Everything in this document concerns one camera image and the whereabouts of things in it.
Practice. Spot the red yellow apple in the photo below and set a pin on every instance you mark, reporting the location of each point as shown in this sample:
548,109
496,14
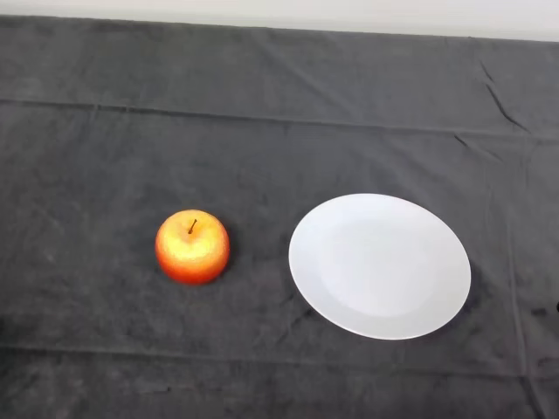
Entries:
192,257

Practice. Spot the white round plate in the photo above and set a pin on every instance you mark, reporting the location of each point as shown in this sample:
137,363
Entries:
380,270

